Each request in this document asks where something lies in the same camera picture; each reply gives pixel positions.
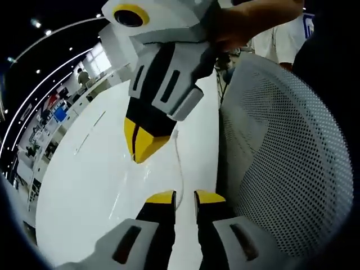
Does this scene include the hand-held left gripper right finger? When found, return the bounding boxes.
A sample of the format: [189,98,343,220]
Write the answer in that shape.
[193,189,294,270]

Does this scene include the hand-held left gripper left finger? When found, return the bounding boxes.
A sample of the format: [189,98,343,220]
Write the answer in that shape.
[56,190,177,270]

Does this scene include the clear resealable bag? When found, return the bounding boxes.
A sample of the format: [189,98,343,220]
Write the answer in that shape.
[106,128,186,223]

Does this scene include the person's right hand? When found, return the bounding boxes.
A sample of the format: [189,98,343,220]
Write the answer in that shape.
[205,4,255,55]

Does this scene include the blue box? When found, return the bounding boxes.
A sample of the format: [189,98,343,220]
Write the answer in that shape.
[53,107,68,123]

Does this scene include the grey mesh office chair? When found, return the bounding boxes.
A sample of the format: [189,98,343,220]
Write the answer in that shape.
[218,54,354,261]

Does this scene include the white office desks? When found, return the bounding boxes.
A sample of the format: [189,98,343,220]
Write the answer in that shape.
[15,70,120,205]

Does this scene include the person's dark clothing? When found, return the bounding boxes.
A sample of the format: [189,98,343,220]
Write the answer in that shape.
[292,0,360,119]

